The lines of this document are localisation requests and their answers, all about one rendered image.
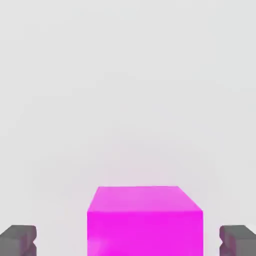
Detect small magenta cube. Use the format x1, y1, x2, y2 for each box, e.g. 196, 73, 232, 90
86, 185, 204, 256

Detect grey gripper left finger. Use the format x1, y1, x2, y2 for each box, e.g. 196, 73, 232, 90
0, 224, 38, 256

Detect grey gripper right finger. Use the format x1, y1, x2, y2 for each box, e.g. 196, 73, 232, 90
219, 224, 256, 256

